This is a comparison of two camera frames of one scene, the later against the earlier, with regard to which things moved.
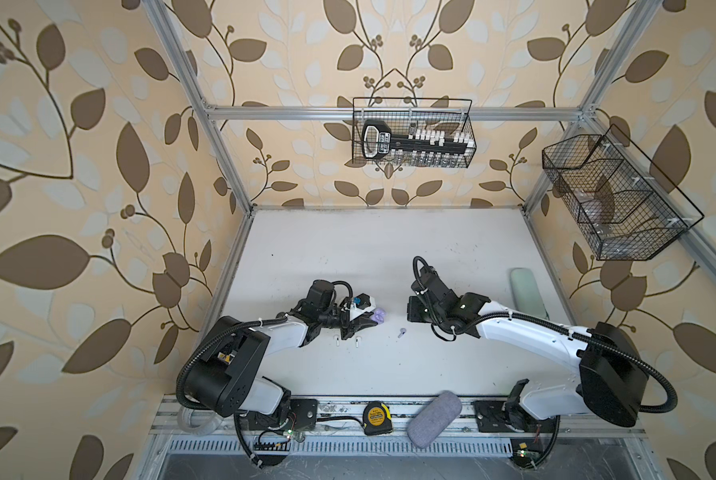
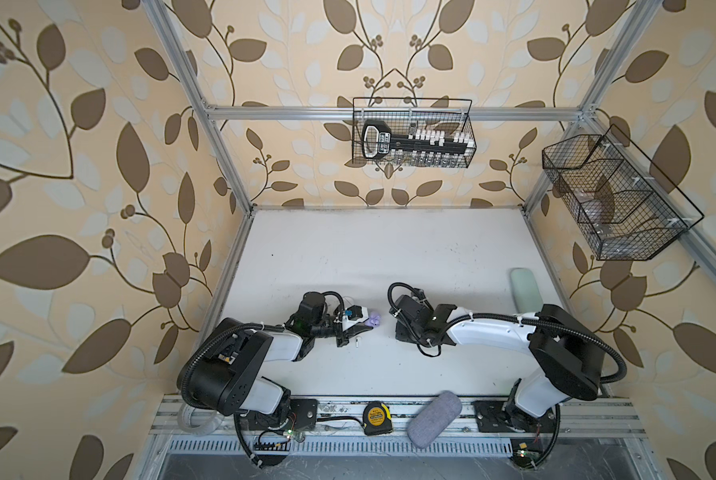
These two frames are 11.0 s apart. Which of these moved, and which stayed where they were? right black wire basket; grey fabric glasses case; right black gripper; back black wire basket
Moved: right black gripper
Stayed: grey fabric glasses case; back black wire basket; right black wire basket
